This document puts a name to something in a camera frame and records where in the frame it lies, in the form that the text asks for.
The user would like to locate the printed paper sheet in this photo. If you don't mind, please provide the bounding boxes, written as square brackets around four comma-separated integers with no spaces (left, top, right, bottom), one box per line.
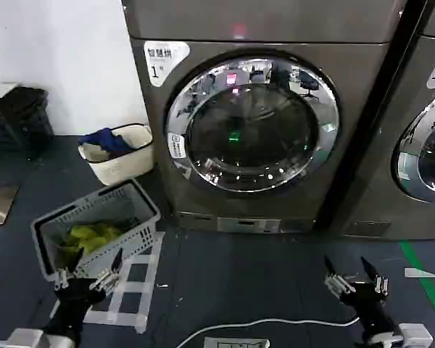
[202,336,271,348]

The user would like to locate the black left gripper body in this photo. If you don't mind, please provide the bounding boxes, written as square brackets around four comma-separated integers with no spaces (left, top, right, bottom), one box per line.
[44,277,107,342]

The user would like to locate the blue garment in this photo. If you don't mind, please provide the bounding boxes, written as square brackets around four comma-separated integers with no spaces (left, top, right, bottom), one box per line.
[78,127,134,153]

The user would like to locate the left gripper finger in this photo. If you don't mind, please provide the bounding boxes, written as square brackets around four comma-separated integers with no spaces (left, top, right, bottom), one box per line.
[54,247,85,291]
[91,247,124,294]

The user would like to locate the small white door sticker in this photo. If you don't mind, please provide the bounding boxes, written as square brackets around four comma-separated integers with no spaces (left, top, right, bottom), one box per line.
[167,131,189,160]

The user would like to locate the round glass dryer door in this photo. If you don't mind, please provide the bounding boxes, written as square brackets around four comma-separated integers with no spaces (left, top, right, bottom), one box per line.
[390,88,435,204]
[164,50,341,194]

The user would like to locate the green tape line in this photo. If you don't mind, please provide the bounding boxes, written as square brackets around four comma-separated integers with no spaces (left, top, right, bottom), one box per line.
[399,241,435,329]

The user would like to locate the brown cardboard piece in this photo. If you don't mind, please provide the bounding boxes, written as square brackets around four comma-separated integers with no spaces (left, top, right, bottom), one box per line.
[0,185,21,229]

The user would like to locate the white tape grid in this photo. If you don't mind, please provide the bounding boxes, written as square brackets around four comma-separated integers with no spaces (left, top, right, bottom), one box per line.
[83,231,166,335]

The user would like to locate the white fabric laundry bin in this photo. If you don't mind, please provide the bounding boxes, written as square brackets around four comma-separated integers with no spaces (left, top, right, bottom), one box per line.
[78,123,155,186]

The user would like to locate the white cable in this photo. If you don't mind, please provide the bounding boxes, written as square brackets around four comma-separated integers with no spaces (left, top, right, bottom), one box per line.
[173,314,362,348]

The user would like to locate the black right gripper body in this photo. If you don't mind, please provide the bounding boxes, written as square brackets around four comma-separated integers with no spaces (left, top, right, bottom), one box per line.
[339,280,400,341]

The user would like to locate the white tape piece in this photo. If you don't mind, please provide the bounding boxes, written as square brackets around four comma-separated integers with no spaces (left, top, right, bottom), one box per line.
[403,267,435,279]

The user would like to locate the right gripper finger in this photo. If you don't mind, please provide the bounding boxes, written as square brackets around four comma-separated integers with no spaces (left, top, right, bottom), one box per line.
[360,256,390,295]
[323,255,355,299]

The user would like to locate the grey dryer with red light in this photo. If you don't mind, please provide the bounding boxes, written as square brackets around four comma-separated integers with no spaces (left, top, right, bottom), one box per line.
[122,0,409,235]

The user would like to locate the grey plastic laundry basket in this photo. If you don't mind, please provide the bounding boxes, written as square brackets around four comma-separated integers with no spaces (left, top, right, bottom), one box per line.
[30,178,162,283]

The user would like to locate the yellow-green garment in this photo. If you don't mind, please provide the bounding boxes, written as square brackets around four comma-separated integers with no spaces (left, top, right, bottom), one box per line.
[56,221,124,268]

